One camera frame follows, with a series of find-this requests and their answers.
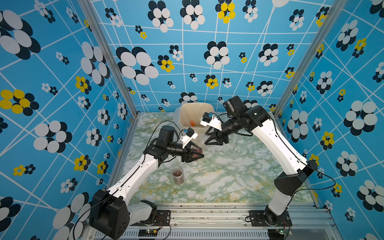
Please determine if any small tea jar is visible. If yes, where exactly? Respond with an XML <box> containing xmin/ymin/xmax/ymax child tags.
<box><xmin>191</xmin><ymin>144</ymin><xmax>204</xmax><ymax>158</ymax></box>

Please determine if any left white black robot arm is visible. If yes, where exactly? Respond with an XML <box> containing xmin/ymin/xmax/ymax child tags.
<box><xmin>81</xmin><ymin>126</ymin><xmax>204</xmax><ymax>240</ymax></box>

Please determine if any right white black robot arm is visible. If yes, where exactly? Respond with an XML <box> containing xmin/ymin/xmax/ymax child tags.
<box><xmin>201</xmin><ymin>96</ymin><xmax>318</xmax><ymax>226</ymax></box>

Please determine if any left clear tea jar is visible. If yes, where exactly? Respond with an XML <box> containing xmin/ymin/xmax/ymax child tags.
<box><xmin>172</xmin><ymin>166</ymin><xmax>185</xmax><ymax>185</ymax></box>

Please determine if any cream plastic trash bin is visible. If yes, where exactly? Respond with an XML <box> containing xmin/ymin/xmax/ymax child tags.
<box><xmin>179</xmin><ymin>102</ymin><xmax>216</xmax><ymax>139</ymax></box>

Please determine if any clear plastic bin liner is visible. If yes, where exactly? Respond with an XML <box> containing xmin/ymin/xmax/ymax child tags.
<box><xmin>173</xmin><ymin>102</ymin><xmax>220</xmax><ymax>142</ymax></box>

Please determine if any left green circuit board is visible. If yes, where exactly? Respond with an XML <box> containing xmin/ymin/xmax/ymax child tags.
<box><xmin>138</xmin><ymin>229</ymin><xmax>158</xmax><ymax>238</ymax></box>

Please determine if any green circuit board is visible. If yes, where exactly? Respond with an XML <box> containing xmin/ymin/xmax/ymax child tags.
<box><xmin>138</xmin><ymin>229</ymin><xmax>158</xmax><ymax>238</ymax></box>
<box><xmin>268</xmin><ymin>230</ymin><xmax>285</xmax><ymax>240</ymax></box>

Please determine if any right green circuit board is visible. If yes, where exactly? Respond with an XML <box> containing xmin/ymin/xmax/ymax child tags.
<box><xmin>268</xmin><ymin>230</ymin><xmax>285</xmax><ymax>240</ymax></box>

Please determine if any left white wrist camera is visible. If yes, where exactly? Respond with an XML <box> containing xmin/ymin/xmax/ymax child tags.
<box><xmin>180</xmin><ymin>128</ymin><xmax>198</xmax><ymax>149</ymax></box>

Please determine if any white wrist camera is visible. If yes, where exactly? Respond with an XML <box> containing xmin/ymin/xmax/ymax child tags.
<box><xmin>180</xmin><ymin>128</ymin><xmax>198</xmax><ymax>149</ymax></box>
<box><xmin>200</xmin><ymin>112</ymin><xmax>222</xmax><ymax>131</ymax></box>

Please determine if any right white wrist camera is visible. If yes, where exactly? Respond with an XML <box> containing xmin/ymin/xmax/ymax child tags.
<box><xmin>200</xmin><ymin>112</ymin><xmax>222</xmax><ymax>131</ymax></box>

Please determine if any aluminium front rail frame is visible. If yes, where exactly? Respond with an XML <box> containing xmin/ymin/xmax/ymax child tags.
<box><xmin>79</xmin><ymin>202</ymin><xmax>343</xmax><ymax>240</ymax></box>

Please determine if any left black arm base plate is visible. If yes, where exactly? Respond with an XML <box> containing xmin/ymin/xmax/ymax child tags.
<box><xmin>133</xmin><ymin>210</ymin><xmax>171</xmax><ymax>227</ymax></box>

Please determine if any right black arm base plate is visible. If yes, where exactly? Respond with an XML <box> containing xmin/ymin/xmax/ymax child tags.
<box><xmin>245</xmin><ymin>210</ymin><xmax>293</xmax><ymax>228</ymax></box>

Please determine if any left aluminium corner post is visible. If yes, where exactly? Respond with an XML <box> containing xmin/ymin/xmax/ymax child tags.
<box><xmin>79</xmin><ymin>0</ymin><xmax>138</xmax><ymax>119</ymax></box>

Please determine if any aluminium corner post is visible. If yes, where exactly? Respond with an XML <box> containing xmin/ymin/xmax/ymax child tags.
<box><xmin>79</xmin><ymin>0</ymin><xmax>138</xmax><ymax>119</ymax></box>
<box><xmin>274</xmin><ymin>0</ymin><xmax>348</xmax><ymax>119</ymax></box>

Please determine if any right aluminium corner post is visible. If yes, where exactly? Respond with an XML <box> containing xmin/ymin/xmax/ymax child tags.
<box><xmin>274</xmin><ymin>0</ymin><xmax>348</xmax><ymax>119</ymax></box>

